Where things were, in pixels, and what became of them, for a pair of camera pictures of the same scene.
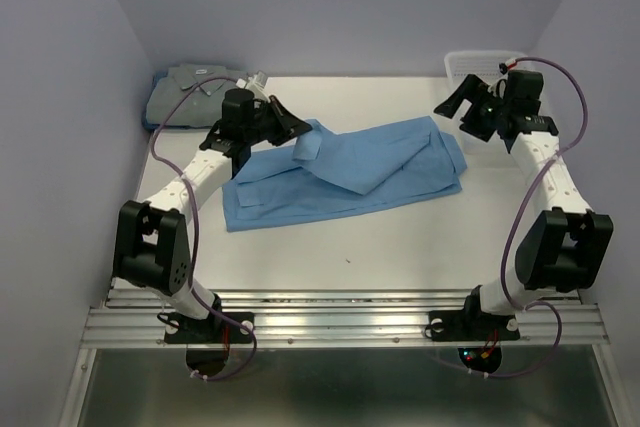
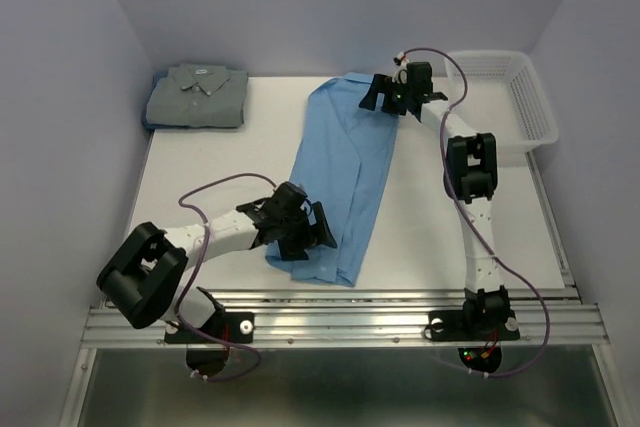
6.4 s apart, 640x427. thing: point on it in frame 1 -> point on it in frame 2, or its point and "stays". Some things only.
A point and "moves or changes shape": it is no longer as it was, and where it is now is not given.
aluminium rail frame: (340, 318) stays
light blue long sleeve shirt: (341, 169) moves or changes shape
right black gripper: (470, 89) -> (380, 84)
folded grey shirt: (203, 107) stays
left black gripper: (292, 128) -> (293, 249)
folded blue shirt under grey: (152, 126) stays
